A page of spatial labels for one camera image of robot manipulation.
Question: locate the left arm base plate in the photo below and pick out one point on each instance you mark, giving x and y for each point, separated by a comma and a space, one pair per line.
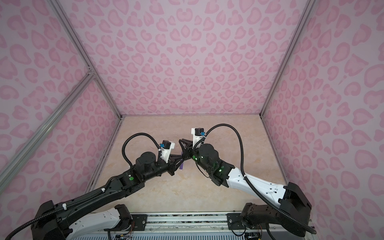
135, 222

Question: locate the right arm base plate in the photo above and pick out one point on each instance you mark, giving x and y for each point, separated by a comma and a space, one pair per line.
236, 221

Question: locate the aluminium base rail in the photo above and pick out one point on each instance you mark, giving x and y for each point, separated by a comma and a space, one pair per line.
172, 226

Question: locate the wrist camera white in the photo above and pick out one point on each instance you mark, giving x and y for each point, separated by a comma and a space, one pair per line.
198, 134
165, 150

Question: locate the purple marker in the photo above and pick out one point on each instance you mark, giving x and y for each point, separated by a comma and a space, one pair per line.
181, 165

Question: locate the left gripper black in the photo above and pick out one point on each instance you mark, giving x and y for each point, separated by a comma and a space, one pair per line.
172, 161

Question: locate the diagonal aluminium frame bar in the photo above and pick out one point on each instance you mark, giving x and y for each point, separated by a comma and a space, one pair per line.
23, 155

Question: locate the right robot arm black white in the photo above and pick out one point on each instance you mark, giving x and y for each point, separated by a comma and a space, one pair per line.
284, 205

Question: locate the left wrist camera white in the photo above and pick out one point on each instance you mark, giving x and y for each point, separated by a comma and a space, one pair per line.
165, 150

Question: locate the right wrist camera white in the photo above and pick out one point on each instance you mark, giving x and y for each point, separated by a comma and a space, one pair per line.
198, 134

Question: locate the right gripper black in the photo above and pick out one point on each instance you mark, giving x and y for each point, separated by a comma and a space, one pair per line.
186, 152

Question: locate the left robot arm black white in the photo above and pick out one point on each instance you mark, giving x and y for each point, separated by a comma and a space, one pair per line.
74, 218

